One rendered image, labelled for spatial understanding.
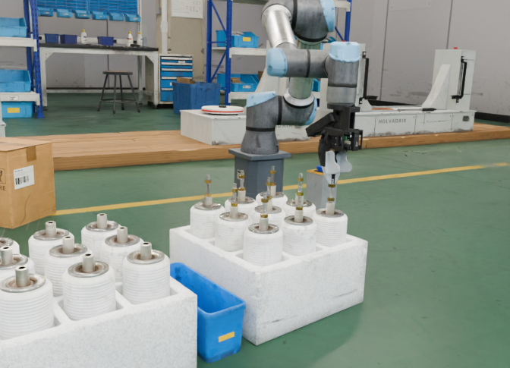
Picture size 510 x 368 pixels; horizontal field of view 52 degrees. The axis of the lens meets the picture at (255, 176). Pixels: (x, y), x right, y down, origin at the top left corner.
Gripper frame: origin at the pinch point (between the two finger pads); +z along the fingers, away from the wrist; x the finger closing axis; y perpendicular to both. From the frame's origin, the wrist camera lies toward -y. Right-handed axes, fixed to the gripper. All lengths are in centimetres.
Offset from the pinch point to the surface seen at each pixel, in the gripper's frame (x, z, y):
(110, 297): -65, 14, 11
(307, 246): -12.4, 15.0, 6.6
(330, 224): -3.1, 11.1, 4.5
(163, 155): 43, 30, -197
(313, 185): 11.7, 7.7, -20.1
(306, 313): -14.6, 31.3, 9.9
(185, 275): -36.1, 25.0, -13.8
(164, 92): 198, 16, -527
